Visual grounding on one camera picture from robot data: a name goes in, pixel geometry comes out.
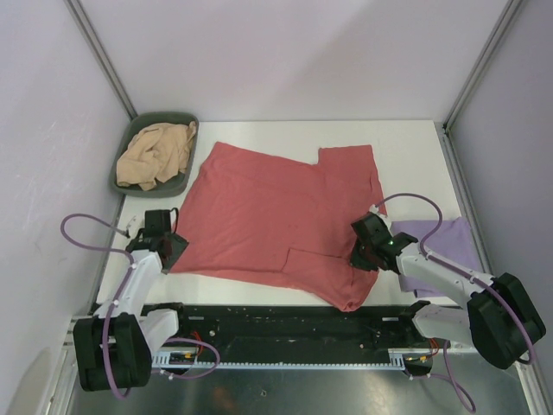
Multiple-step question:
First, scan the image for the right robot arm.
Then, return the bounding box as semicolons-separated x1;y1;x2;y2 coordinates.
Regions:
351;227;546;369

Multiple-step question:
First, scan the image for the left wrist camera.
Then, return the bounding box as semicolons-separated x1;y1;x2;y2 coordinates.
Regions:
143;207;179;238

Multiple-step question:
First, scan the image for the left aluminium frame post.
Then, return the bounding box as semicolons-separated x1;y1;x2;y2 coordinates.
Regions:
64;0;137;120

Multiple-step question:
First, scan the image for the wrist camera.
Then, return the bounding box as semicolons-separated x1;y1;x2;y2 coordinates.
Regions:
143;207;179;238
351;213;392;246

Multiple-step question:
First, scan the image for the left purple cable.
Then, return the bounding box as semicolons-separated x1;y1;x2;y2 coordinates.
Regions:
59;212;221;399

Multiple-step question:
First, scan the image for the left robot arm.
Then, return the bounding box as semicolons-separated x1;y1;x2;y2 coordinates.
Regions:
73;233;191;399

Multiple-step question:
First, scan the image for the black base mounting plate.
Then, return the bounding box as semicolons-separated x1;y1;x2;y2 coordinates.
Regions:
86;303;476;364

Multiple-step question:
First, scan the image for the aluminium frame post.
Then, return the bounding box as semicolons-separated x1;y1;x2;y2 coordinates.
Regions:
442;0;531;131
64;0;137;120

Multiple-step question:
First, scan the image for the right aluminium frame post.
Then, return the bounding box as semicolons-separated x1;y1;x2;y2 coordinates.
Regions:
442;0;531;131

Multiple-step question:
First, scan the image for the grey slotted cable duct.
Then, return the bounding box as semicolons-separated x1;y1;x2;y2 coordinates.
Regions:
146;348;435;371

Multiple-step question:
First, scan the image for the lilac folded t shirt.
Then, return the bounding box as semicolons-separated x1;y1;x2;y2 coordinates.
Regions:
390;217;489;299

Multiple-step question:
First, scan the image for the purple cable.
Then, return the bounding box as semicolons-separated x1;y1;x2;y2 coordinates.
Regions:
373;191;537;412
59;212;221;399

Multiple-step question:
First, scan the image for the beige t shirt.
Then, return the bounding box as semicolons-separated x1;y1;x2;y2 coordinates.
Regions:
116;121;198;191

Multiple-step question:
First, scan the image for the pink t shirt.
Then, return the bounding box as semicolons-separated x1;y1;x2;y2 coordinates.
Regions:
172;143;383;312

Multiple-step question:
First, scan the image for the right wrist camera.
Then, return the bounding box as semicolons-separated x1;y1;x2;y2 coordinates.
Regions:
351;213;392;246

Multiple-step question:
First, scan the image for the dark green plastic bin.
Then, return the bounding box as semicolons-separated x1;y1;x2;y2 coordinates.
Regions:
110;112;199;198

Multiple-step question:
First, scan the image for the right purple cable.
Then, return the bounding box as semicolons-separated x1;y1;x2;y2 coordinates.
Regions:
373;191;537;412

